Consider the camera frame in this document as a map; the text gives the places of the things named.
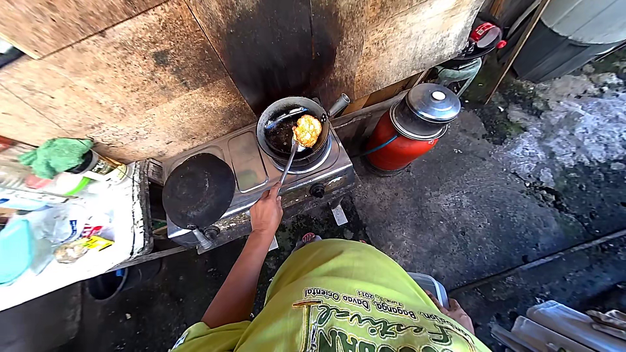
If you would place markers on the person's right hand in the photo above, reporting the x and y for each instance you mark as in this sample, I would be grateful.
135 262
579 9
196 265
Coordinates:
459 315

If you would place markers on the round blackened pan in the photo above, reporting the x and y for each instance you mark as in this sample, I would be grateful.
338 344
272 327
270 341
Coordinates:
198 190

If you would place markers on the clear plastic bag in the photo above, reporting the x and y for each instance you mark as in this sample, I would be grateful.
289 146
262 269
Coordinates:
58 227

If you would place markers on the person's right fingers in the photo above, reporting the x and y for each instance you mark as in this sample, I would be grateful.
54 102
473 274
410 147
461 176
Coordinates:
454 305

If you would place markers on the fried egg patty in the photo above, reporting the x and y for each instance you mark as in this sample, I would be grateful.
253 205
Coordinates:
307 131

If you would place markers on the person's left forearm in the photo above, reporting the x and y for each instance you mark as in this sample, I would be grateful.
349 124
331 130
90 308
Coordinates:
241 280

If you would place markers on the metal pot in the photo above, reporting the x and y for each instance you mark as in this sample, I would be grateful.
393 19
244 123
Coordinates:
415 124

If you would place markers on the stack of corrugated sheets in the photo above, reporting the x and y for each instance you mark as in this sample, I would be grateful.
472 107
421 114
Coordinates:
562 327

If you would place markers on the clear plastic container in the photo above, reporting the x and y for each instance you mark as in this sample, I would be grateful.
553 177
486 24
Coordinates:
433 285

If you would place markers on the wooden stick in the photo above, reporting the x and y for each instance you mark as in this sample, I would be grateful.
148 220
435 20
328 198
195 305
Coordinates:
518 50

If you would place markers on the dark bucket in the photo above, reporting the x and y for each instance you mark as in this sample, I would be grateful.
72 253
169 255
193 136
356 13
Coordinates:
107 284

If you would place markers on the metal spatula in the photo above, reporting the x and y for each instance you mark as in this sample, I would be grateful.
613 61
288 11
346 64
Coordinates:
288 165

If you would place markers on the yellow packet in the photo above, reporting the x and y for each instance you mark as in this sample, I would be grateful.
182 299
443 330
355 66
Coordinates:
98 242

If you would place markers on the red gas cylinder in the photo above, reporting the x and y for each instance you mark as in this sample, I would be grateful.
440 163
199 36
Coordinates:
398 151

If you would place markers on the person's left fingers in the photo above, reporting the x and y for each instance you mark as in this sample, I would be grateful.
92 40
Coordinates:
271 193

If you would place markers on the person's left hand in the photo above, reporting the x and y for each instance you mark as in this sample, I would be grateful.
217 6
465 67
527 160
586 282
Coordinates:
266 213

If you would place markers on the silver lid with white knob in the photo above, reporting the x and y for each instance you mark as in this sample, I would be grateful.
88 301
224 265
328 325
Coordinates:
434 102

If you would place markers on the bright green plastic item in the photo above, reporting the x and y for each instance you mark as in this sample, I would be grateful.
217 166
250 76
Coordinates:
78 186

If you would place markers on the green cloth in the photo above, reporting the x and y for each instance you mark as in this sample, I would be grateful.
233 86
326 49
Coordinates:
57 157

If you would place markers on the white-topped table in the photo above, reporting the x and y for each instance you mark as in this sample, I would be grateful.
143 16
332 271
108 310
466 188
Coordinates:
117 234

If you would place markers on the pale green plastic stool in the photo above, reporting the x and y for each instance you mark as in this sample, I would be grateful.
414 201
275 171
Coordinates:
459 74

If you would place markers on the person's body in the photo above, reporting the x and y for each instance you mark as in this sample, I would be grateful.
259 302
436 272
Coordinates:
359 303

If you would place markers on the silver two-burner gas stove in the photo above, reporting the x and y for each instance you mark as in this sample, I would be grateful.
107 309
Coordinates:
288 190

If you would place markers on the red cup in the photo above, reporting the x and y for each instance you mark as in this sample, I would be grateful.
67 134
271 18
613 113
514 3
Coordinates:
484 33

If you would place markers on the black basin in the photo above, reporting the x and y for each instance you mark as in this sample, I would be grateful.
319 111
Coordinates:
472 54

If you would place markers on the large grey bin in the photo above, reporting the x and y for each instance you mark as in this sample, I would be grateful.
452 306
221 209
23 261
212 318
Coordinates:
570 39

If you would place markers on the turquoise plastic container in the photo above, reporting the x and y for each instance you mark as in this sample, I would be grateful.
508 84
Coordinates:
15 252

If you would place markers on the white tub with printed label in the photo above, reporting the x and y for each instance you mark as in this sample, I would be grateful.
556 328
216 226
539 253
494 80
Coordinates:
108 168

